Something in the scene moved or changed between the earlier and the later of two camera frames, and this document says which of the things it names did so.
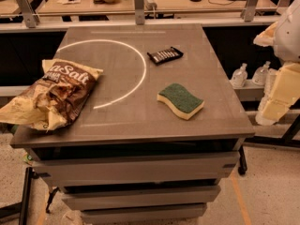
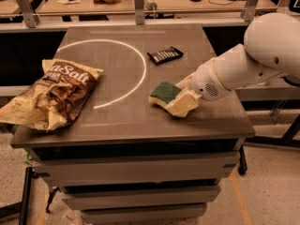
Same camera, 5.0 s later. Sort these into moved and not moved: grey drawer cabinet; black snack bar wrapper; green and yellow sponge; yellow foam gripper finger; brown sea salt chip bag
Moved: green and yellow sponge; yellow foam gripper finger
Not moved: black snack bar wrapper; brown sea salt chip bag; grey drawer cabinet
